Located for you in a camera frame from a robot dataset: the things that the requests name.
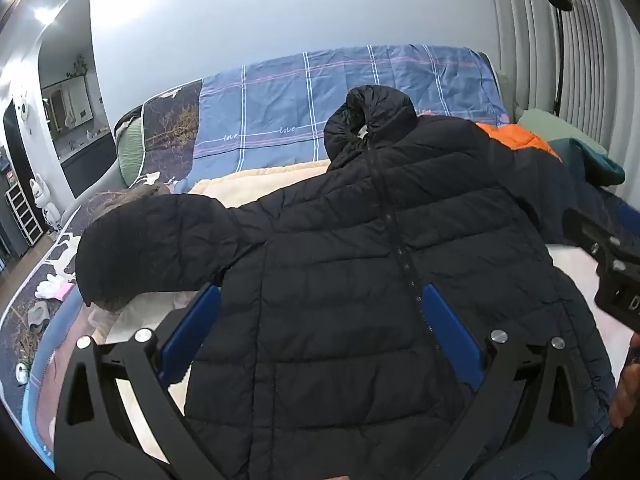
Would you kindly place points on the dark branch print bedspread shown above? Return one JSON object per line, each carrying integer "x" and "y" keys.
{"x": 170, "y": 120}

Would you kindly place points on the cream plush blanket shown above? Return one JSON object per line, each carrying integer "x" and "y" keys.
{"x": 265, "y": 180}

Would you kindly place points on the black puffer jacket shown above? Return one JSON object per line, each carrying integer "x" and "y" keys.
{"x": 325, "y": 285}

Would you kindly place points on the blue plaid duvet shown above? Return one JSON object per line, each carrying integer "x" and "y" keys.
{"x": 275, "y": 100}

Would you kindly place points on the grey pleated curtain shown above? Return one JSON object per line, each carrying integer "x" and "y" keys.
{"x": 600, "y": 85}

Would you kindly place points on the small pink packet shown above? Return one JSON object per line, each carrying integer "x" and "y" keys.
{"x": 66, "y": 291}

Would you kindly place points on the dark teal garment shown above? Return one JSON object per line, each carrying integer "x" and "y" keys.
{"x": 595, "y": 165}

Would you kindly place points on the person's right hand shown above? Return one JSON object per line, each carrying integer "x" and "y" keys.
{"x": 627, "y": 390}

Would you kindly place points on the white ladder shelf rack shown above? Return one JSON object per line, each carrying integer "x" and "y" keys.
{"x": 22, "y": 215}

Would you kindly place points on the orange puffer jacket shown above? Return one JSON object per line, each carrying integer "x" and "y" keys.
{"x": 520, "y": 140}

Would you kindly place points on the small grey holder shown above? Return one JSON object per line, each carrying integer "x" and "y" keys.
{"x": 39, "y": 317}

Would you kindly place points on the green quilted pillow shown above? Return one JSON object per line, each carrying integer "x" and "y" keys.
{"x": 127, "y": 150}

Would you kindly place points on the brown fleece garment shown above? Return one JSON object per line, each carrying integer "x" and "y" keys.
{"x": 140, "y": 195}

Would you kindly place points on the arched vanity alcove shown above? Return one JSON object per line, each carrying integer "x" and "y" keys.
{"x": 75, "y": 100}

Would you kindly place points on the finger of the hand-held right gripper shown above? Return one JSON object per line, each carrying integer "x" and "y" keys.
{"x": 590, "y": 232}

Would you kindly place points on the white cat figurine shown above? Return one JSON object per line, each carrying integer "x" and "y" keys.
{"x": 42, "y": 205}

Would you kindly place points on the white gloves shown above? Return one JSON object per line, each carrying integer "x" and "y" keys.
{"x": 52, "y": 285}

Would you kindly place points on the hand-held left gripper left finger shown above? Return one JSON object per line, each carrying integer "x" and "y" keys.
{"x": 200, "y": 320}

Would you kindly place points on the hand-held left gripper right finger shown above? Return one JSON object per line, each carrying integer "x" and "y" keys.
{"x": 442, "y": 320}

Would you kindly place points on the light green pillow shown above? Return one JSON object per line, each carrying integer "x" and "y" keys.
{"x": 550, "y": 122}

